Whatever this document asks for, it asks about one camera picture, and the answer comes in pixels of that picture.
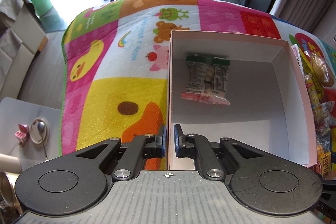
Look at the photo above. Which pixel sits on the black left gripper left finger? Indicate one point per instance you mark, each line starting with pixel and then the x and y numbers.
pixel 79 180

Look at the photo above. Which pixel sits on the white pink cardboard box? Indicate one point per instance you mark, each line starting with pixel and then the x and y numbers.
pixel 269 105

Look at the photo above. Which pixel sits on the beige cabinet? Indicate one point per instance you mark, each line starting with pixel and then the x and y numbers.
pixel 21 38

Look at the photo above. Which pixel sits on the metal spoon on dish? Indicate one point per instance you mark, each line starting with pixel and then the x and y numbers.
pixel 39 134

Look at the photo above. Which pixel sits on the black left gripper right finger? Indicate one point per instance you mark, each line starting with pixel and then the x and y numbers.
pixel 260 181

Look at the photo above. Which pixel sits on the green pink snack packet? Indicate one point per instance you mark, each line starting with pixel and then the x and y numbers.
pixel 208 79

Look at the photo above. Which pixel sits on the colourful cartoon play mat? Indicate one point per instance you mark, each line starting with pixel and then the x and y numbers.
pixel 118 60

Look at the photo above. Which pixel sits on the bread bun in wrapper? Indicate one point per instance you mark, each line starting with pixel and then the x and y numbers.
pixel 321 69

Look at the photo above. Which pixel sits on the pile of colourful snack packets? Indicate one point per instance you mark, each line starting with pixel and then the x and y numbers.
pixel 322 101

